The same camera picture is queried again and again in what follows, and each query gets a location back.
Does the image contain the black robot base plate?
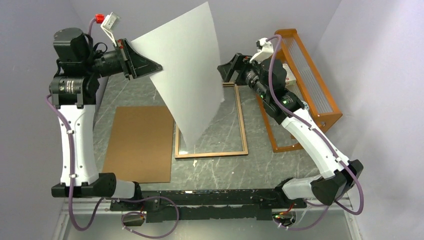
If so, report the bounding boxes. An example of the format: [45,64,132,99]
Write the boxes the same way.
[109,188,307,223]

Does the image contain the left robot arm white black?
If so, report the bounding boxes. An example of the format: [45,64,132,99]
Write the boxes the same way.
[47,27,163,210]

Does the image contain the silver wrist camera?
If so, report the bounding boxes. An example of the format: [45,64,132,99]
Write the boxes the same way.
[249,37,275,64]
[94,12,121,47]

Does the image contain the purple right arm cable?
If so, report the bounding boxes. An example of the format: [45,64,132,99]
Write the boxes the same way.
[266,34,365,232]

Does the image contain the aluminium rail frame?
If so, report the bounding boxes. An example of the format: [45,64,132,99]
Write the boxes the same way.
[51,185,364,240]

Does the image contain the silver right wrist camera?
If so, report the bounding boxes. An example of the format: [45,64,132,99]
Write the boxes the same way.
[249,37,275,64]

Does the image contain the brown frame backing board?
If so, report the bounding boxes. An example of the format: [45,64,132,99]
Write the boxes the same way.
[102,106,174,184]

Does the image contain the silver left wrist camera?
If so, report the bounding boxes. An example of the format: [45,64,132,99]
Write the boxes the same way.
[94,12,121,47]

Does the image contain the orange wooden shelf rack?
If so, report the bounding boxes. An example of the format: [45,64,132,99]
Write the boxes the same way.
[256,28,343,153]

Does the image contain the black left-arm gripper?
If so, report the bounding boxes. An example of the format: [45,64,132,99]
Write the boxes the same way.
[85,37,163,78]

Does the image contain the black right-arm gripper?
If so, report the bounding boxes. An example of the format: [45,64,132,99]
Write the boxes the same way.
[217,53,270,101]

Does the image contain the white red medicine box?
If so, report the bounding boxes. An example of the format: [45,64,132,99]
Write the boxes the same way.
[282,63,297,86]

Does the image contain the landscape photo print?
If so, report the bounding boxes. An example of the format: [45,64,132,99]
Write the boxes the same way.
[131,2,225,147]

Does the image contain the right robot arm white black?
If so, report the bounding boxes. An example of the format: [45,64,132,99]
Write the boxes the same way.
[217,53,365,209]

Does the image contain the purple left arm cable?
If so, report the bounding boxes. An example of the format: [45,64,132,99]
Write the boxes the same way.
[45,94,180,239]

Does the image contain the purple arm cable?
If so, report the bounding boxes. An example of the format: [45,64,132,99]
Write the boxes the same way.
[45,94,180,239]
[266,34,365,232]

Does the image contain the light wooden picture frame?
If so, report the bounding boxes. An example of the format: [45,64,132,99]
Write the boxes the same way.
[174,82,249,160]

